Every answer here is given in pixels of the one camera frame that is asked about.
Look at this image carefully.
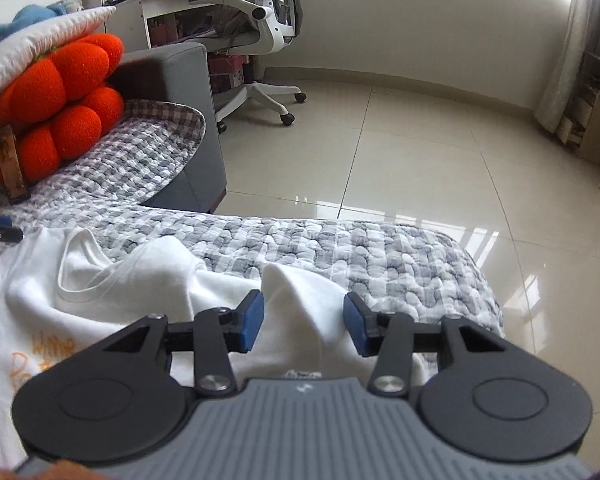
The white pillow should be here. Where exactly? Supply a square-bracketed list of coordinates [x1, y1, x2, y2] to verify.
[0, 6, 117, 101]

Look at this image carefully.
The white T-shirt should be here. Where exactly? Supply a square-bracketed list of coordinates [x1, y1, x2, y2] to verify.
[0, 227, 434, 476]

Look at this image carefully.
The grey checked quilted blanket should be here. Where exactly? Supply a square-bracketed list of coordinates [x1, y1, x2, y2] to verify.
[0, 99, 506, 361]

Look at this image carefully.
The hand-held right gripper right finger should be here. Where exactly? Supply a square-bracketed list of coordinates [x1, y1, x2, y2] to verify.
[343, 291, 507, 395]

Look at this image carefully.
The white desk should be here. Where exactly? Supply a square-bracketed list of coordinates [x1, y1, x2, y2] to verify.
[102, 0, 242, 97]

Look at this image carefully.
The white office chair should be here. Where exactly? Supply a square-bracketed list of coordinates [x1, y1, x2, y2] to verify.
[184, 0, 309, 134]

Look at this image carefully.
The grey sofa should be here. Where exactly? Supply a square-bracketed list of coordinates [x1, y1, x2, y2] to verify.
[105, 42, 229, 214]

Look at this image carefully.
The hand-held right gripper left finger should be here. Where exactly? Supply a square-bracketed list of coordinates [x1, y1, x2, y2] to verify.
[103, 289, 265, 395]

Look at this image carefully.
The wooden shelf unit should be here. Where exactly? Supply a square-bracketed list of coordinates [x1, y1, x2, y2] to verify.
[555, 50, 600, 202]

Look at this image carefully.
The smartphone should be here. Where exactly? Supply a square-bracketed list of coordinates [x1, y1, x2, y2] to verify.
[0, 127, 30, 202]

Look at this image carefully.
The red patterned storage box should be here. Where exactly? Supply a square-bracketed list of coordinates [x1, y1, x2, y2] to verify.
[207, 54, 255, 94]

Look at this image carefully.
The grey patterned curtain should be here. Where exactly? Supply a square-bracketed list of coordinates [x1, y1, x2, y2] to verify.
[532, 0, 600, 134]

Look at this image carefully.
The blue plush toy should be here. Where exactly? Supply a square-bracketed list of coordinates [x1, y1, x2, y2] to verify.
[0, 2, 87, 47]

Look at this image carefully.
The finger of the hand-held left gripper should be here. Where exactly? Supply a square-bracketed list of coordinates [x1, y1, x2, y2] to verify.
[0, 212, 25, 249]

